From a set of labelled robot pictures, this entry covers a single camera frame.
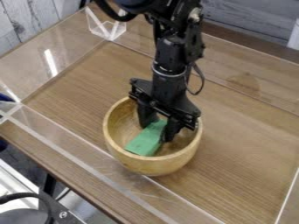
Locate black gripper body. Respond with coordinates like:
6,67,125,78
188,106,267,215
129,66,201,130

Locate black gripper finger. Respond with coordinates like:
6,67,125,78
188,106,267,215
161,117,183,143
136,101,159,129

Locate brown wooden bowl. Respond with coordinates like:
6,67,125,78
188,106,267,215
103,97,203,176

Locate green rectangular block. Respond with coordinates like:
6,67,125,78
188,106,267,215
125,120,167,157

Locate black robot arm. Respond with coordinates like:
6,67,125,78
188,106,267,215
94,0,205,142

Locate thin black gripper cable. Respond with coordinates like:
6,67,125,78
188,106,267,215
184,64,207,96

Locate clear acrylic corner bracket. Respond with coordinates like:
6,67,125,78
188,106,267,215
85,7,127,41

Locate clear acrylic front wall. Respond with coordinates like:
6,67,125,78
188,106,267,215
0,101,224,224

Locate black metal mount plate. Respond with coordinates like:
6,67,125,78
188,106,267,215
38,192,86,224

